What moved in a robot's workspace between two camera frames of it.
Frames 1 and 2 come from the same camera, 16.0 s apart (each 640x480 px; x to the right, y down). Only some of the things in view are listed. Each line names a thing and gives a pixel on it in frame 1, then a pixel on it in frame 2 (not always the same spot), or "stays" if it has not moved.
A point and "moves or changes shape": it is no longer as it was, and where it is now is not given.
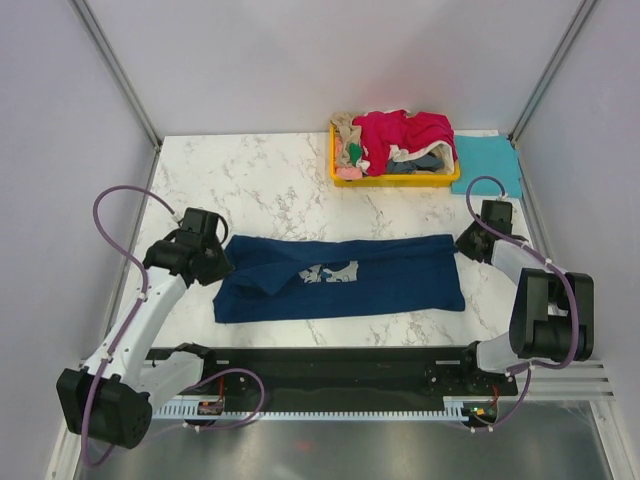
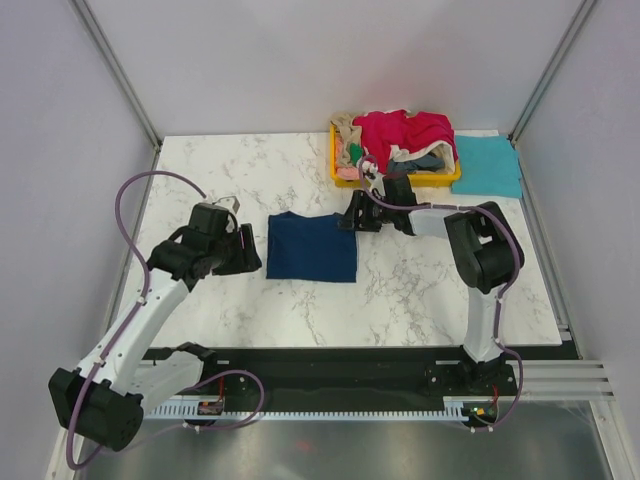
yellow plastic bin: [416, 179] stays
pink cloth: [349, 172] stays
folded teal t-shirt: [493, 156] stays
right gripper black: [463, 246] → [360, 202]
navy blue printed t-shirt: [280, 276] moves or changes shape
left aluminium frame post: [118, 67] stays
